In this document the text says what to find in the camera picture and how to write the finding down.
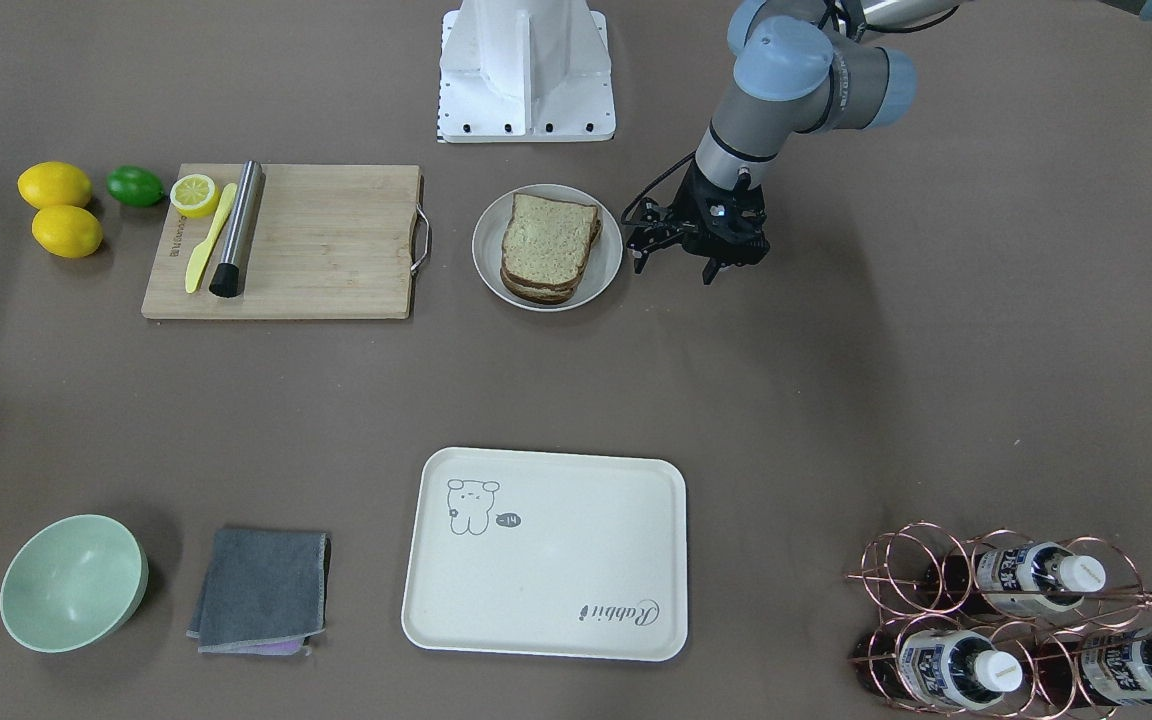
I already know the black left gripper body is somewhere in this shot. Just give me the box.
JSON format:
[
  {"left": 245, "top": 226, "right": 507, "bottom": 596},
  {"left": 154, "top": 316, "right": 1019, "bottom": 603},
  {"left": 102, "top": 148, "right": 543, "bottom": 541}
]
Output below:
[{"left": 622, "top": 158, "right": 771, "bottom": 266}]

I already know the bread slice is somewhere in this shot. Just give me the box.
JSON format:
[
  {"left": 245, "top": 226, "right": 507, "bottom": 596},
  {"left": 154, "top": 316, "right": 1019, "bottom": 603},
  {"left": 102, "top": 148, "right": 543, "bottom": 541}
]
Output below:
[
  {"left": 500, "top": 194, "right": 602, "bottom": 291},
  {"left": 500, "top": 215, "right": 602, "bottom": 305}
]

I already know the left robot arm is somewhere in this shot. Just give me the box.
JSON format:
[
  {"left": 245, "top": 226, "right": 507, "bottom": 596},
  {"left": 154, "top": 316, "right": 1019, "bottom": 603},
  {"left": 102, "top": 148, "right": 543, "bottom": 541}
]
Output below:
[{"left": 620, "top": 1, "right": 957, "bottom": 285}]

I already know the cream rabbit tray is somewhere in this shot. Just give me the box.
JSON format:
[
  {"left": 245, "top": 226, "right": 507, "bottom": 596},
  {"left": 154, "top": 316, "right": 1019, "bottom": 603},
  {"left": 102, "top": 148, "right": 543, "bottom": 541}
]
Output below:
[{"left": 401, "top": 447, "right": 689, "bottom": 662}]

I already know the white round plate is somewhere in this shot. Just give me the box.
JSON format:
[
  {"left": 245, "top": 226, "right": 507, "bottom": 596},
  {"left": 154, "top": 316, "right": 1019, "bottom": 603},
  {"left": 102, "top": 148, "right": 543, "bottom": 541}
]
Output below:
[{"left": 471, "top": 183, "right": 626, "bottom": 313}]

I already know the bamboo cutting board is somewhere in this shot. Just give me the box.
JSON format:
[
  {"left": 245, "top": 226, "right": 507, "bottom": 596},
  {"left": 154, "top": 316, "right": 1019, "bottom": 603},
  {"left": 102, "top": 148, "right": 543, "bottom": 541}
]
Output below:
[{"left": 142, "top": 162, "right": 422, "bottom": 320}]

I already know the steel muddler black tip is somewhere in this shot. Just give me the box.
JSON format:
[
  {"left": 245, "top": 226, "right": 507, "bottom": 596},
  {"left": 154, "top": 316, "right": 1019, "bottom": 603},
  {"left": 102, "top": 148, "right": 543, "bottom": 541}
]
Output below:
[{"left": 209, "top": 160, "right": 266, "bottom": 300}]

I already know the yellow plastic knife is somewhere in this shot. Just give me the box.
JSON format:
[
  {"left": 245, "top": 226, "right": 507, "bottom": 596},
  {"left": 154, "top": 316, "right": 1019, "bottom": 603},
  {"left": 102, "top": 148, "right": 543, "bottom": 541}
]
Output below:
[{"left": 184, "top": 183, "right": 238, "bottom": 293}]

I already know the half lemon slice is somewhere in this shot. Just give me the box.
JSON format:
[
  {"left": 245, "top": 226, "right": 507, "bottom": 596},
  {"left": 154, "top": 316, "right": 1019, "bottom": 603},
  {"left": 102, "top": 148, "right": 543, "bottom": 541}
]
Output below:
[{"left": 169, "top": 173, "right": 221, "bottom": 218}]

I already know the tea bottle upper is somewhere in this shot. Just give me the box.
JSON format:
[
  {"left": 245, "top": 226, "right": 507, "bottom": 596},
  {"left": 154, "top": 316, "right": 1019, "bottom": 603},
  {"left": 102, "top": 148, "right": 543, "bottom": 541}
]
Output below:
[{"left": 919, "top": 541, "right": 1107, "bottom": 619}]

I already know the tea bottle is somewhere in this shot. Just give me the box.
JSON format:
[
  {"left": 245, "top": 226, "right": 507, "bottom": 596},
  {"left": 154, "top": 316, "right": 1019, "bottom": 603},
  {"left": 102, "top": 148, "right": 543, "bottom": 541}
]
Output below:
[
  {"left": 849, "top": 629, "right": 1024, "bottom": 711},
  {"left": 1033, "top": 630, "right": 1152, "bottom": 708},
  {"left": 919, "top": 541, "right": 1107, "bottom": 619}
]

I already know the grey folded cloth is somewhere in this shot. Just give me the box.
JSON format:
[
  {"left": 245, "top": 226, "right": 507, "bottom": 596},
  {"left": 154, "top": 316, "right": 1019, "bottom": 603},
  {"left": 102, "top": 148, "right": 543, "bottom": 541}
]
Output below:
[{"left": 185, "top": 526, "right": 332, "bottom": 657}]

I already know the green lime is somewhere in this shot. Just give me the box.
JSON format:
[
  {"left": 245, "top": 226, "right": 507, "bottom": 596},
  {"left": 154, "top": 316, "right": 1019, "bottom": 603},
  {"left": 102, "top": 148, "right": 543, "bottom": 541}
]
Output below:
[{"left": 105, "top": 165, "right": 166, "bottom": 209}]

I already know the yellow lemon lower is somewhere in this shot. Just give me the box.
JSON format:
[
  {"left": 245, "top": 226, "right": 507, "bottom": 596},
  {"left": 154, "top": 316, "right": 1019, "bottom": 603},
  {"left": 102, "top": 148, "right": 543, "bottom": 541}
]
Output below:
[{"left": 31, "top": 205, "right": 104, "bottom": 259}]

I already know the yellow lemon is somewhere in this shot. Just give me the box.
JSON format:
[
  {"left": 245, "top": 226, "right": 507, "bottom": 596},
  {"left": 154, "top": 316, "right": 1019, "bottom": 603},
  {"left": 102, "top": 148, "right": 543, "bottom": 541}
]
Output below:
[
  {"left": 17, "top": 161, "right": 93, "bottom": 210},
  {"left": 31, "top": 205, "right": 104, "bottom": 259}
]

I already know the yellow lemon upper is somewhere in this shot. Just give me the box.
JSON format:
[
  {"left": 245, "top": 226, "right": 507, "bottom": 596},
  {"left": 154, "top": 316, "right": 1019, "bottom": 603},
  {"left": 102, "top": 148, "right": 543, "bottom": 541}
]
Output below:
[{"left": 17, "top": 161, "right": 93, "bottom": 210}]

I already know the mint green bowl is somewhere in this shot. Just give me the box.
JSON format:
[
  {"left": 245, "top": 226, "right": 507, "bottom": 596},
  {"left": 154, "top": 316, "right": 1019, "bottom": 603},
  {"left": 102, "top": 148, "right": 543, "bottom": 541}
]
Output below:
[{"left": 0, "top": 514, "right": 147, "bottom": 653}]

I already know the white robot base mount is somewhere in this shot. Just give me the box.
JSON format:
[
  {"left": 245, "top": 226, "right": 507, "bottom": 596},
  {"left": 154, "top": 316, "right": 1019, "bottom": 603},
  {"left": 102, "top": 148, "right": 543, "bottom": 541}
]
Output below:
[{"left": 435, "top": 1, "right": 617, "bottom": 143}]

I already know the copper wire bottle rack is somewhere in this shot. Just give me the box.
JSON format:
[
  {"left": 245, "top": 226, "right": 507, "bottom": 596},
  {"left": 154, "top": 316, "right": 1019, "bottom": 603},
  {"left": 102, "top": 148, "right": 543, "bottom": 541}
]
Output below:
[{"left": 849, "top": 521, "right": 1152, "bottom": 719}]

